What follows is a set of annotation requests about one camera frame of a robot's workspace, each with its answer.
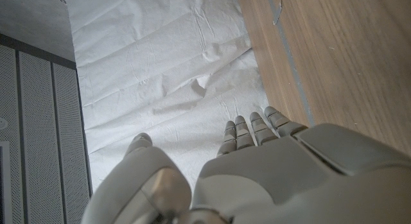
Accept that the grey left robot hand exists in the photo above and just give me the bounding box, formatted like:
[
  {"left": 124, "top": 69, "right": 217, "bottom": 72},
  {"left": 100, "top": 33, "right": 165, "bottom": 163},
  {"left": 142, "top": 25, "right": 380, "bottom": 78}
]
[{"left": 80, "top": 105, "right": 411, "bottom": 224}]

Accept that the white curtain backdrop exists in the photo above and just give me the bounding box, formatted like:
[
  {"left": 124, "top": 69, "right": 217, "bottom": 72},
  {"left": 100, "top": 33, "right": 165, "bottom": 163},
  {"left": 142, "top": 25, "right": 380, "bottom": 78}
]
[{"left": 59, "top": 0, "right": 270, "bottom": 193}]

